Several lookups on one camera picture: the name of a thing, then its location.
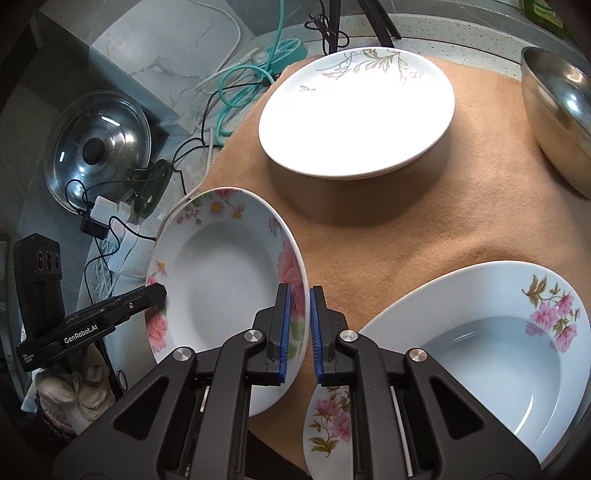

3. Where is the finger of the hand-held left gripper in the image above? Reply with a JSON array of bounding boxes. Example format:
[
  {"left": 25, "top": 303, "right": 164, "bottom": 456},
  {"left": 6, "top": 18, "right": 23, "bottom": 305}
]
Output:
[{"left": 110, "top": 282, "right": 167, "bottom": 320}]

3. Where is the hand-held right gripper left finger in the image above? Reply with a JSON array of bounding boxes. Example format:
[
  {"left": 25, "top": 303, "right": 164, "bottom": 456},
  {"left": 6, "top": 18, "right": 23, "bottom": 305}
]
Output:
[{"left": 55, "top": 284, "right": 291, "bottom": 480}]

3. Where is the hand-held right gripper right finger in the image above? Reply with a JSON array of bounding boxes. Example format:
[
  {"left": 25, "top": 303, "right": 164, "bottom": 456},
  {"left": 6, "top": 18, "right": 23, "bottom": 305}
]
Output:
[{"left": 309, "top": 285, "right": 541, "bottom": 480}]

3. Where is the pink floral deep plate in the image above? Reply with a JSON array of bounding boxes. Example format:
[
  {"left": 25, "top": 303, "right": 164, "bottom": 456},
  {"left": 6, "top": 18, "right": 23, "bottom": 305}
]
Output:
[
  {"left": 302, "top": 261, "right": 591, "bottom": 480},
  {"left": 145, "top": 187, "right": 310, "bottom": 416}
]

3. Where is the white leaf-print plate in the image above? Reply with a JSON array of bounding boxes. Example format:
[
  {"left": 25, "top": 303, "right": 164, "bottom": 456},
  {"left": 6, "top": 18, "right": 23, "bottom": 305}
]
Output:
[
  {"left": 259, "top": 46, "right": 455, "bottom": 176},
  {"left": 272, "top": 115, "right": 451, "bottom": 182}
]

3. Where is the steel bowl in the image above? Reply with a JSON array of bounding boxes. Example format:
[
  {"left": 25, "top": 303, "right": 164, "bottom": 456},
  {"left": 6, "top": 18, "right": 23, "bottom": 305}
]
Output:
[{"left": 521, "top": 46, "right": 591, "bottom": 199}]

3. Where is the person's left hand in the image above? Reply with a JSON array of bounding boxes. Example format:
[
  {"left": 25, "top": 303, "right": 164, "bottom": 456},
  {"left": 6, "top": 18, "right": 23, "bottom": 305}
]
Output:
[{"left": 34, "top": 346, "right": 116, "bottom": 431}]

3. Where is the black box with round ports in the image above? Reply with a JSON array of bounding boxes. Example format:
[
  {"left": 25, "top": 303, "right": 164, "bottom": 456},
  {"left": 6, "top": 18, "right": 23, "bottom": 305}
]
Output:
[{"left": 13, "top": 233, "right": 64, "bottom": 334}]

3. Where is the black charger block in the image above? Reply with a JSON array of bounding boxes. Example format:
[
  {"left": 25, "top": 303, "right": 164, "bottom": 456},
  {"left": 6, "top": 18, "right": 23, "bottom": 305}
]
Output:
[{"left": 81, "top": 210, "right": 112, "bottom": 241}]

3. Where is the white power adapter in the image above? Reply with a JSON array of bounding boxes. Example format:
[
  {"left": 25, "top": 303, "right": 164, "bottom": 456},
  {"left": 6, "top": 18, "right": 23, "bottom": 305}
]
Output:
[{"left": 90, "top": 196, "right": 136, "bottom": 228}]

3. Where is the dark green device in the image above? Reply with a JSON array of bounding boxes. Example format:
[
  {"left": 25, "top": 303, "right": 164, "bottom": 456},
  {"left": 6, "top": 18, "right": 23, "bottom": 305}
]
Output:
[{"left": 133, "top": 159, "right": 175, "bottom": 219}]

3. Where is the tan cloth mat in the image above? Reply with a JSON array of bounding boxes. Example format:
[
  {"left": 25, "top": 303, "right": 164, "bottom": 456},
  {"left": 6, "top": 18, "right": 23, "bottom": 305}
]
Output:
[{"left": 198, "top": 55, "right": 591, "bottom": 480}]

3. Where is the glass pot lid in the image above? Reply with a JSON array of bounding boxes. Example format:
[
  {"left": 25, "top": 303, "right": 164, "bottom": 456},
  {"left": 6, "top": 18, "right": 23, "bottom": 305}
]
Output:
[{"left": 44, "top": 90, "right": 153, "bottom": 215}]

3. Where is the black tripod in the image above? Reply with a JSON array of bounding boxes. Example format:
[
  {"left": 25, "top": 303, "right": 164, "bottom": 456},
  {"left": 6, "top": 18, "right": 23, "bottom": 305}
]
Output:
[{"left": 318, "top": 0, "right": 403, "bottom": 47}]

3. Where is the green bottle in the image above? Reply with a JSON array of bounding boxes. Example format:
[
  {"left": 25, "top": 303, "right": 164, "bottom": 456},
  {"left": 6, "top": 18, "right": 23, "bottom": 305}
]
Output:
[{"left": 518, "top": 0, "right": 574, "bottom": 43}]

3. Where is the thin black cable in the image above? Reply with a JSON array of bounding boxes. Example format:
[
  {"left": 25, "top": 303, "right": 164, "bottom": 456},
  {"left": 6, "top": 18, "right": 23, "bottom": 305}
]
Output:
[{"left": 172, "top": 133, "right": 219, "bottom": 200}]

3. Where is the teal cable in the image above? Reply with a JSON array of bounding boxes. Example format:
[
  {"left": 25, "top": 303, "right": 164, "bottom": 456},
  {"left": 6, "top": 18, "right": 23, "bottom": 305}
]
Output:
[{"left": 203, "top": 0, "right": 296, "bottom": 139}]

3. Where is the white cable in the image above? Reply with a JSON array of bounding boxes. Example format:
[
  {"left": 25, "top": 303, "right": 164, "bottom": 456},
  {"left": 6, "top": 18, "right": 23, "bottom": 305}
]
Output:
[{"left": 184, "top": 0, "right": 260, "bottom": 93}]

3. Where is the teal cable reel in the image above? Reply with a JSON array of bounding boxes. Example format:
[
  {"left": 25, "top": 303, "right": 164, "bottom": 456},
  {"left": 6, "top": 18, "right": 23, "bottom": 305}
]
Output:
[{"left": 257, "top": 37, "right": 308, "bottom": 73}]

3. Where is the black bundled cable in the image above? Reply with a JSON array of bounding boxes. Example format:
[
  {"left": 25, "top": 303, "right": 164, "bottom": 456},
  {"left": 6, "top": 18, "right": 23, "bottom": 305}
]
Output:
[{"left": 305, "top": 13, "right": 352, "bottom": 57}]

